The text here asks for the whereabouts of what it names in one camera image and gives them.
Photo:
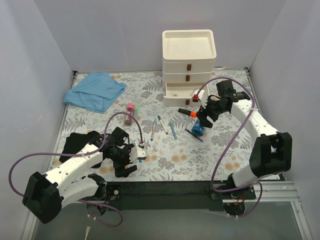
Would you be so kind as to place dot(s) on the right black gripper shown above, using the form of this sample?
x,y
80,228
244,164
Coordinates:
x,y
205,113

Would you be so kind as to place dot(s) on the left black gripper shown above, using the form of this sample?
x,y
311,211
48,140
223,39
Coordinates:
x,y
125,158

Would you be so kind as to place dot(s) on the white drawer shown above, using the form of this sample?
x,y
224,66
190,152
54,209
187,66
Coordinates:
x,y
184,93

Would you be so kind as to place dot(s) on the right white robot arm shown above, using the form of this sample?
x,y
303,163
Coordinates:
x,y
272,150

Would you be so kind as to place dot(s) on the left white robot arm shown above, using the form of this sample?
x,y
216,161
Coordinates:
x,y
46,194

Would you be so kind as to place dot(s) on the black orange highlighter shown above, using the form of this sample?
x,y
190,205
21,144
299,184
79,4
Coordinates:
x,y
187,112

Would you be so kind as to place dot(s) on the blue round jar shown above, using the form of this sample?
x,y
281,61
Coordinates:
x,y
198,130

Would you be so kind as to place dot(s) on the purple pen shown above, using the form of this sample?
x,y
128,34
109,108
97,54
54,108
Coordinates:
x,y
195,136

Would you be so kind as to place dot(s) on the blue marker pen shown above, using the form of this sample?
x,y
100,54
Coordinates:
x,y
173,130

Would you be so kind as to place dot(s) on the white marker blue cap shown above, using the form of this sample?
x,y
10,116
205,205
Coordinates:
x,y
136,144

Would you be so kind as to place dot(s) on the floral table mat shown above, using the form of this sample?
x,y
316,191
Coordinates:
x,y
225,148

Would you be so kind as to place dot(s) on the green-capped white marker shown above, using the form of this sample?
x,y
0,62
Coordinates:
x,y
162,125

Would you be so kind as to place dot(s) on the purple slim marker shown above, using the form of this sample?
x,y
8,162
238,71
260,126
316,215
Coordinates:
x,y
153,129

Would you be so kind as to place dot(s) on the pink-capped clear tube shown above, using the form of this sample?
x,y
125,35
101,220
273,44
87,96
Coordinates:
x,y
130,113

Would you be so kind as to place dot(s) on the white three-drawer organizer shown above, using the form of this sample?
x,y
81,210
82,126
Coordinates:
x,y
188,56

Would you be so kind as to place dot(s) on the light green eraser stick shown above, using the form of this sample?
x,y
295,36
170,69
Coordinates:
x,y
136,111

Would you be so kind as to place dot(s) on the blue cloth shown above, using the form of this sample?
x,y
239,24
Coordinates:
x,y
96,92

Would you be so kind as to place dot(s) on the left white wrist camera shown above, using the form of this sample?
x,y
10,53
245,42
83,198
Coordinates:
x,y
138,152

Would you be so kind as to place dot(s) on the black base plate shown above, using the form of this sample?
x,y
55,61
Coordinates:
x,y
162,195

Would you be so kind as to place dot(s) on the aluminium front rail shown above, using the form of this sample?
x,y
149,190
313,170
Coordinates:
x,y
185,210

